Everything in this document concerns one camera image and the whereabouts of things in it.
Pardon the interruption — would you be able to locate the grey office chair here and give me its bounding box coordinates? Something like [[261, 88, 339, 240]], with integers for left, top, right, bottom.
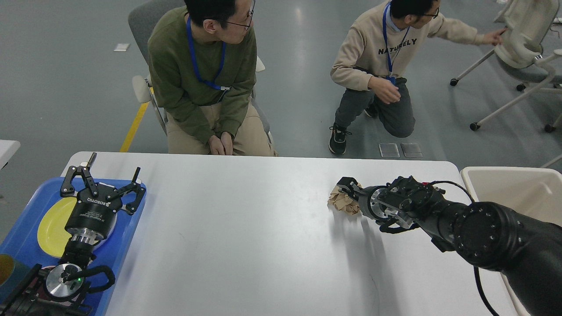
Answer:
[[128, 0, 275, 145]]

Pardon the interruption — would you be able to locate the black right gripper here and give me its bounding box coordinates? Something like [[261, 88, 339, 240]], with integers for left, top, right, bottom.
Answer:
[[337, 177, 418, 234]]

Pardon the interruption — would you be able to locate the blue plastic tray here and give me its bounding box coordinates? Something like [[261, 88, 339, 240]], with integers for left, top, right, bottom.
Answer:
[[0, 177, 148, 316]]

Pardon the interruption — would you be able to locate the floor outlet plate right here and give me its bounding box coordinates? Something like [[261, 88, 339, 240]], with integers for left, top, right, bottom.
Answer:
[[400, 143, 424, 158]]

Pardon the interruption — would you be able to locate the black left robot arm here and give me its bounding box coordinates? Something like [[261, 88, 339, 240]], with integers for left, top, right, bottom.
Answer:
[[1, 153, 147, 316]]

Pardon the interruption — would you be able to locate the brown paper ball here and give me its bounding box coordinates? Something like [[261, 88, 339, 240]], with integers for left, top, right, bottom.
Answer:
[[328, 186, 360, 215]]

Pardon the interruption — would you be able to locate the floor outlet plate left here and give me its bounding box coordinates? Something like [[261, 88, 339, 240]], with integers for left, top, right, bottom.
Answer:
[[378, 143, 401, 158]]

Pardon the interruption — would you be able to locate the yellow plate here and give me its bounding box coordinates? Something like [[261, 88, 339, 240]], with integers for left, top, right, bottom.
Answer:
[[37, 197, 77, 259]]

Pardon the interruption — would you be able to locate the floor outlet plate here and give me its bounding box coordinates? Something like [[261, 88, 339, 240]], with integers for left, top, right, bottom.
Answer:
[[400, 143, 424, 158], [378, 143, 401, 158]]

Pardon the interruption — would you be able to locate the beige plastic bin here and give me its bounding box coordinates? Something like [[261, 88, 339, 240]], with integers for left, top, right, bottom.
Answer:
[[461, 166, 562, 316]]

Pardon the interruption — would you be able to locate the person in khaki trousers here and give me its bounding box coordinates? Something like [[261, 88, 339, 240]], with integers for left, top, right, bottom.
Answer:
[[148, 0, 277, 157]]

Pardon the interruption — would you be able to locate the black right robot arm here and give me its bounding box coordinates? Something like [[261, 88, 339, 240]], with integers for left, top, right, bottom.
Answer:
[[337, 176, 562, 316]]

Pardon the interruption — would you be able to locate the person in beige sweatshirt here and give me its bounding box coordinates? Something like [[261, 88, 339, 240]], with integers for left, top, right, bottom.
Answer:
[[328, 0, 506, 155]]

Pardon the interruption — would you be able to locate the white office chair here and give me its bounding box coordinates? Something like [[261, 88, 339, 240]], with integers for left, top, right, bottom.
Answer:
[[450, 0, 561, 131]]

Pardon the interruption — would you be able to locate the dark teal mug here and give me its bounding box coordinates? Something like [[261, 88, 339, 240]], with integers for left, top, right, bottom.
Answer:
[[0, 254, 30, 303]]

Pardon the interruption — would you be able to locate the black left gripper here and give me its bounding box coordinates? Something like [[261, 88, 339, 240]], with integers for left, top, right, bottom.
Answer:
[[59, 152, 146, 246]]

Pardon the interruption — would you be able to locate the white side table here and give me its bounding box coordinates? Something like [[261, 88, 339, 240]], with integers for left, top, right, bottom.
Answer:
[[0, 140, 21, 169]]

